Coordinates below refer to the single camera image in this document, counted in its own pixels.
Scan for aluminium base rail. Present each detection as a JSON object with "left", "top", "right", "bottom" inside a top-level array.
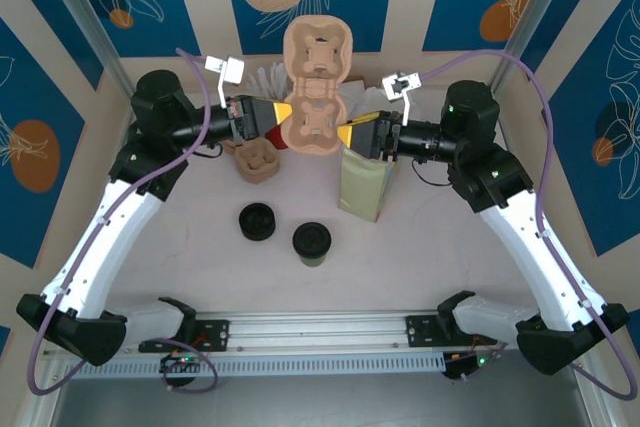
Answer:
[{"left": 42, "top": 309, "right": 601, "bottom": 356}]

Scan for white paper napkins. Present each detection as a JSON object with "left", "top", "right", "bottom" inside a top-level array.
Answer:
[{"left": 343, "top": 82, "right": 369, "bottom": 111}]

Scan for black plastic cup lid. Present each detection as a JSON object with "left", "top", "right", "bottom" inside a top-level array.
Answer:
[{"left": 291, "top": 221, "right": 333, "bottom": 256}]

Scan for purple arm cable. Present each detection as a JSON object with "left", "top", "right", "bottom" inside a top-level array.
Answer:
[
  {"left": 27, "top": 48, "right": 219, "bottom": 396},
  {"left": 419, "top": 49, "right": 639, "bottom": 401}
]

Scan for brown pulp cup carrier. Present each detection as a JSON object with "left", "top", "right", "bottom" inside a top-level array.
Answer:
[{"left": 278, "top": 14, "right": 355, "bottom": 157}]

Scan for black controller board with LED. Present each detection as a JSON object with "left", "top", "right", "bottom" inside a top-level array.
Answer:
[
  {"left": 159, "top": 352, "right": 209, "bottom": 376},
  {"left": 442, "top": 351, "right": 494, "bottom": 381}
]

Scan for bundle of white straws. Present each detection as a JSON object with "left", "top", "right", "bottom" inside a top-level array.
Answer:
[{"left": 248, "top": 62, "right": 291, "bottom": 101}]

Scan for red straw holder cup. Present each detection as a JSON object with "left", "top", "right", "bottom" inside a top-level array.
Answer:
[{"left": 264, "top": 126, "right": 289, "bottom": 152}]

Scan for stack of pulp cup carriers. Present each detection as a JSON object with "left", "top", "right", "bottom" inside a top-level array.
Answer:
[{"left": 222, "top": 140, "right": 279, "bottom": 183}]

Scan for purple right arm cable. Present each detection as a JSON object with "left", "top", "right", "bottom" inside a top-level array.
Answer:
[{"left": 419, "top": 49, "right": 639, "bottom": 401}]

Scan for grey slotted cable duct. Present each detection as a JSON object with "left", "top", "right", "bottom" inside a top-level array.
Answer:
[{"left": 63, "top": 352, "right": 449, "bottom": 379}]

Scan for aluminium frame post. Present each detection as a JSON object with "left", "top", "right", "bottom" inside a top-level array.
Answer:
[
  {"left": 34, "top": 0, "right": 151, "bottom": 108},
  {"left": 488, "top": 0, "right": 576, "bottom": 98}
]

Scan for white and green paper bag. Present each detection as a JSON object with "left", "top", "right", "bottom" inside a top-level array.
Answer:
[{"left": 337, "top": 86, "right": 426, "bottom": 223}]

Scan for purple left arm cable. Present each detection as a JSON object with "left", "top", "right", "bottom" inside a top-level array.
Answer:
[{"left": 27, "top": 48, "right": 219, "bottom": 396}]

